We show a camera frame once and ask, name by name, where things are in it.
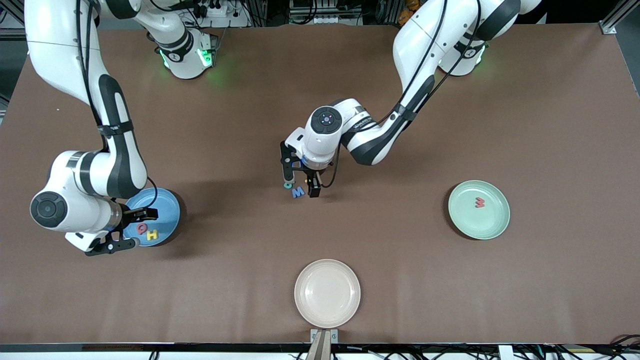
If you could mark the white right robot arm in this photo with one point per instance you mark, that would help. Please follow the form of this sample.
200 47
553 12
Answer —
60 45

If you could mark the red foam letter Q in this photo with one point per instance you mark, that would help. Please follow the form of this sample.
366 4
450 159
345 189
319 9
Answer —
142 229

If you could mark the blue plate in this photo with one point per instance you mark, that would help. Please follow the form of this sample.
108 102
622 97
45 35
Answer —
167 210

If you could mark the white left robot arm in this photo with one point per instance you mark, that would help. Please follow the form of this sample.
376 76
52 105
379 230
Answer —
425 40

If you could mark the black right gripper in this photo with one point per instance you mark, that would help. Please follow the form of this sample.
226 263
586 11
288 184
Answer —
129 216

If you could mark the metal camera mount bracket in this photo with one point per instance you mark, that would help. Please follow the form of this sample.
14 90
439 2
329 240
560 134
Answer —
324 345

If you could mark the red foam letter w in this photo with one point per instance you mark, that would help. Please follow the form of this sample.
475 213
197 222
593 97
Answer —
480 202

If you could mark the green plate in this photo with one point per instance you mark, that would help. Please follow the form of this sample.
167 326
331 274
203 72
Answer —
475 222

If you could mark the brown table mat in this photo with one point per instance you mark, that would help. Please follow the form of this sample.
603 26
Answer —
400 280

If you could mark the black table edge rail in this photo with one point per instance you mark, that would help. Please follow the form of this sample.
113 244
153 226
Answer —
200 347

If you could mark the blue foam letter M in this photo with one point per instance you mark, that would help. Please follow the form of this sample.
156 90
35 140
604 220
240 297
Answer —
298 192

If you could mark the white power strip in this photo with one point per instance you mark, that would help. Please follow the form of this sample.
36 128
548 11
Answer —
220 11

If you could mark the aluminium frame profile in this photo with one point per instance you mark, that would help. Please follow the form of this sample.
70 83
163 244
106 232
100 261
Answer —
610 27

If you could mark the beige plate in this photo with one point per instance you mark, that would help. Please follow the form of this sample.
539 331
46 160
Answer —
327 294

